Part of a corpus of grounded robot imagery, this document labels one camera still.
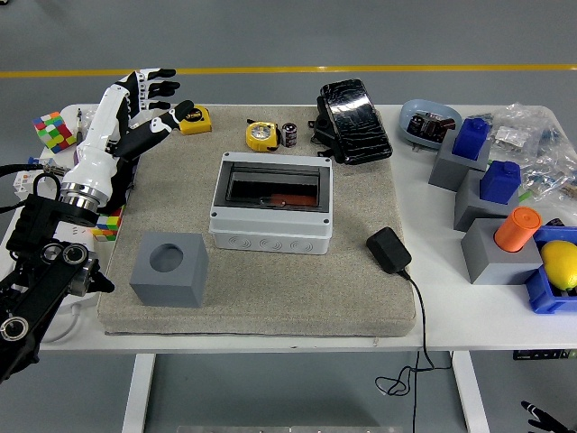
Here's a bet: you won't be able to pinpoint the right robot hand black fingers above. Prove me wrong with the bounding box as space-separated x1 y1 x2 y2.
520 400 564 433

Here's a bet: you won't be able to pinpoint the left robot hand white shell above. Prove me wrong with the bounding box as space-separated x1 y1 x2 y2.
61 67 195 196

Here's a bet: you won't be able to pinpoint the grey junction box smoky lid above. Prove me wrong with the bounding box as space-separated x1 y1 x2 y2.
208 151 335 256

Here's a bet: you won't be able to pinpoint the orange cylinder battery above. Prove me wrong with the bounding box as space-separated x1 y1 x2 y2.
270 193 316 207
493 207 543 253

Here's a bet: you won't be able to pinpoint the large colourful puzzle cube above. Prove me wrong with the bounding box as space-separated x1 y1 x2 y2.
32 111 78 154

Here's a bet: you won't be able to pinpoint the black table control panel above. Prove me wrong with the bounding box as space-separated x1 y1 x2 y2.
512 349 577 362

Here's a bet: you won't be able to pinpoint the white table leg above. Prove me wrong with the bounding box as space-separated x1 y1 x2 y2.
121 353 157 433
452 351 490 433

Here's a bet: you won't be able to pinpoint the small colourful puzzle cube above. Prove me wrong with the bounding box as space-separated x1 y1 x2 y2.
92 205 125 244

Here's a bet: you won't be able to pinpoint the white circuit breaker blue lever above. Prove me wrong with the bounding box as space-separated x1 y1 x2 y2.
12 156 69 199

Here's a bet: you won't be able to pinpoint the square yellow tape measure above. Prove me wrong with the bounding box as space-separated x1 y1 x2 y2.
179 106 214 136

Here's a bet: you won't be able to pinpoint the blue plastic bin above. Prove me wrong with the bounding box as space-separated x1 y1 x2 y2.
525 225 577 315

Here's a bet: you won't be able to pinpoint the yellow lemon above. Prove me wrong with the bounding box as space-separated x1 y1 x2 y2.
539 240 577 291

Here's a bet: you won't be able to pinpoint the grey block with round hole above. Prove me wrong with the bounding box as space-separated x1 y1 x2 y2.
129 232 209 309
460 217 545 285

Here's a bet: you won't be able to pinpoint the round yellow tape measure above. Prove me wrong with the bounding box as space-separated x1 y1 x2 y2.
245 120 281 152

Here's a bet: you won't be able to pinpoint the grey block holder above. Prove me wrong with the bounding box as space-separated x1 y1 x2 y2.
427 133 493 193
453 170 522 233

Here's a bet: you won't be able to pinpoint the blue bottle-shaped block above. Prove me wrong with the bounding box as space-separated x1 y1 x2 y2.
479 160 522 203
452 117 491 161

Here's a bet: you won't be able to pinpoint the beige padded mat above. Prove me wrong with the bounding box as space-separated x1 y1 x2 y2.
96 104 418 338

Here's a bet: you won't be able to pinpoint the clear bag of small parts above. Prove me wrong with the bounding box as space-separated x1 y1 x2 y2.
484 102 577 202

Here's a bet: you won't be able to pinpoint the glossy black pouch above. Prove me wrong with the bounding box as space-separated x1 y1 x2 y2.
319 78 394 166

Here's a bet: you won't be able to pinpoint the small bag of white parts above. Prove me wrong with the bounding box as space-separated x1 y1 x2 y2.
493 125 527 148

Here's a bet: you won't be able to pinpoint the dark electronic components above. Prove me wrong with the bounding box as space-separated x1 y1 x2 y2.
406 110 456 143

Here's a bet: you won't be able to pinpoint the light blue bowl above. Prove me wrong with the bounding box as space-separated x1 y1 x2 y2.
399 98 464 151

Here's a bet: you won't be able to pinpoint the black power adapter with cord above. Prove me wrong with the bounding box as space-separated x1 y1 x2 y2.
365 226 453 433

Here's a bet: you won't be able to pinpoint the small black bracket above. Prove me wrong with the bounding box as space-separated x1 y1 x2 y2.
307 95 337 148

